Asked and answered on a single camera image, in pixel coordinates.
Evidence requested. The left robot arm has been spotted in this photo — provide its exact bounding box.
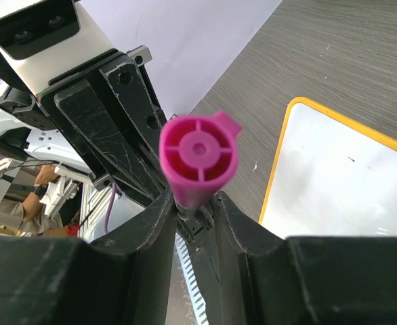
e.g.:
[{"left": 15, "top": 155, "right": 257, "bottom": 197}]
[{"left": 0, "top": 45, "right": 167, "bottom": 206}]

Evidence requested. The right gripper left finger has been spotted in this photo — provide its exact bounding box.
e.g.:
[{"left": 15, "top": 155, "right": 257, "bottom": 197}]
[{"left": 0, "top": 191, "right": 177, "bottom": 324}]

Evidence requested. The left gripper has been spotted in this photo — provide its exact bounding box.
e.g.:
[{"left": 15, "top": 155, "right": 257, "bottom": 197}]
[{"left": 0, "top": 45, "right": 172, "bottom": 207}]

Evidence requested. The pink capped marker pen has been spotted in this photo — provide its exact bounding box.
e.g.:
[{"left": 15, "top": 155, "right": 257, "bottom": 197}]
[{"left": 159, "top": 111, "right": 243, "bottom": 220}]

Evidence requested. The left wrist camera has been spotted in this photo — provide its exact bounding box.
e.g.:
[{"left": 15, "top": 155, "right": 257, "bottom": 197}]
[{"left": 0, "top": 0, "right": 114, "bottom": 95}]

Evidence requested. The yellow framed whiteboard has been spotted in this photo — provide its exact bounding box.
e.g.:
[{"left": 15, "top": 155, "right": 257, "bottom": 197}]
[{"left": 259, "top": 97, "right": 397, "bottom": 238}]

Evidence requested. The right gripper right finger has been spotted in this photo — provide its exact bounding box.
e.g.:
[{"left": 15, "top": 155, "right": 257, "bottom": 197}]
[{"left": 215, "top": 192, "right": 397, "bottom": 324}]

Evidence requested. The white cable duct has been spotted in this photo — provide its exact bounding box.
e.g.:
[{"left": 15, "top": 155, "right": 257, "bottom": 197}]
[{"left": 175, "top": 234, "right": 209, "bottom": 325}]

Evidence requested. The person in background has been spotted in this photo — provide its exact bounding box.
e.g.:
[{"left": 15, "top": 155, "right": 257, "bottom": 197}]
[{"left": 0, "top": 165, "right": 68, "bottom": 236}]

